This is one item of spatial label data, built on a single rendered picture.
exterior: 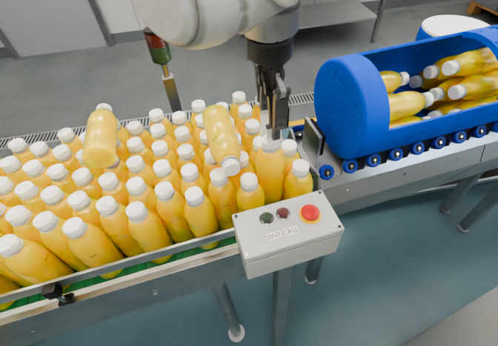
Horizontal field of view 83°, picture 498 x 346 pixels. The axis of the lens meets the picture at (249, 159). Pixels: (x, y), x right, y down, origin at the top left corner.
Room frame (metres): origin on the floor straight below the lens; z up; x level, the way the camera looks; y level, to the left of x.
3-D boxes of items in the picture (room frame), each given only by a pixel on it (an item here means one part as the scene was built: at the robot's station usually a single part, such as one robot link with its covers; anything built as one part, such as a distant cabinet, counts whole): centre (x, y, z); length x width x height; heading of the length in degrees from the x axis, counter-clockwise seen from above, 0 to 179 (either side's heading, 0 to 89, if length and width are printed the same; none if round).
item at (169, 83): (0.88, 0.25, 0.55); 0.04 x 0.04 x 1.10; 13
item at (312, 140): (0.62, -0.20, 0.99); 0.10 x 0.02 x 0.12; 13
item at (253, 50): (0.45, -0.05, 1.35); 0.08 x 0.07 x 0.09; 13
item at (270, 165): (0.45, -0.05, 1.06); 0.07 x 0.07 x 0.19
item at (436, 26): (1.21, -0.95, 1.03); 0.28 x 0.28 x 0.01
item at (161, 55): (0.88, 0.25, 1.18); 0.06 x 0.06 x 0.05
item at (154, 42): (0.88, 0.25, 1.23); 0.06 x 0.06 x 0.04
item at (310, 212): (0.30, -0.11, 1.11); 0.04 x 0.04 x 0.01
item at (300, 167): (0.43, -0.12, 1.09); 0.04 x 0.04 x 0.02
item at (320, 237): (0.29, -0.06, 1.05); 0.20 x 0.10 x 0.10; 103
